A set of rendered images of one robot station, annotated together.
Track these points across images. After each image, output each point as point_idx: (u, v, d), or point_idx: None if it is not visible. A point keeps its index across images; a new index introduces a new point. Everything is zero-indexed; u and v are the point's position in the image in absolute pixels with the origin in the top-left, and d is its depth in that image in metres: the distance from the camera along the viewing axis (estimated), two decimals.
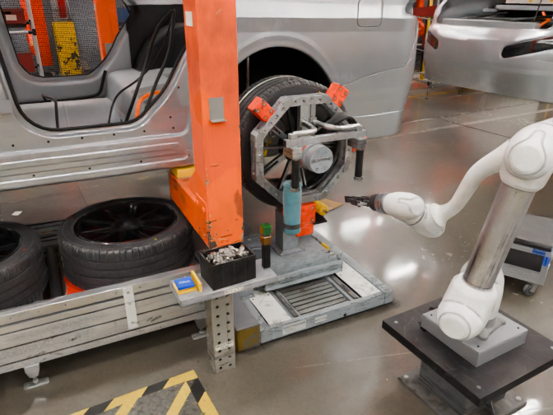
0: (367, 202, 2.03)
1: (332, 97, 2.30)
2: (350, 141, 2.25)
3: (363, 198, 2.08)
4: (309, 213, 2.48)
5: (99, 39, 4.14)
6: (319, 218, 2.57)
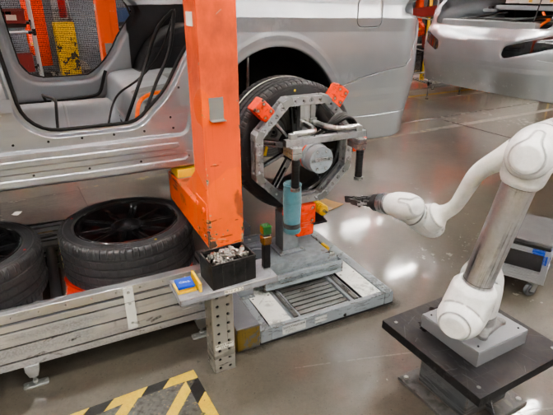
0: (367, 202, 2.03)
1: (332, 97, 2.30)
2: (350, 141, 2.25)
3: (363, 198, 2.08)
4: (309, 213, 2.48)
5: (99, 39, 4.14)
6: (319, 218, 2.57)
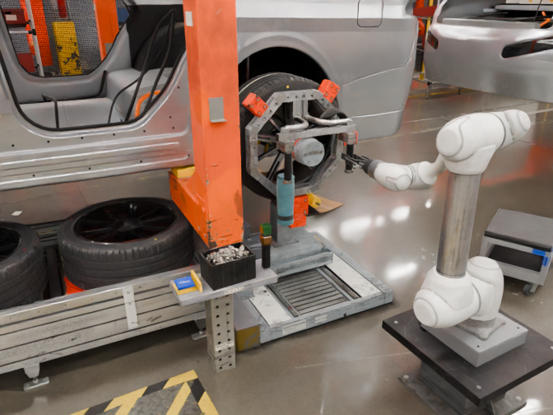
0: None
1: (324, 93, 2.40)
2: (341, 135, 2.34)
3: None
4: (302, 206, 2.58)
5: (99, 39, 4.14)
6: (312, 211, 2.67)
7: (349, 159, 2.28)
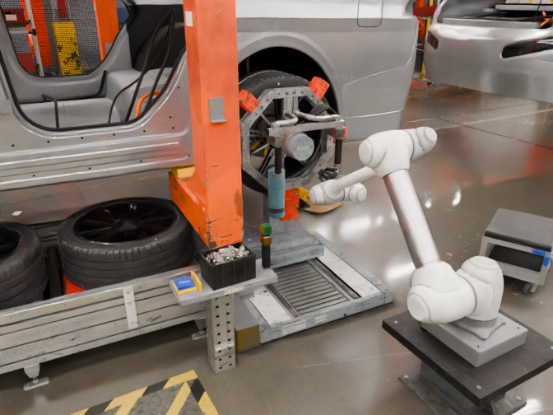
0: None
1: (313, 90, 2.48)
2: (329, 130, 2.43)
3: None
4: (293, 199, 2.66)
5: (99, 39, 4.14)
6: (304, 204, 2.75)
7: (320, 177, 2.68)
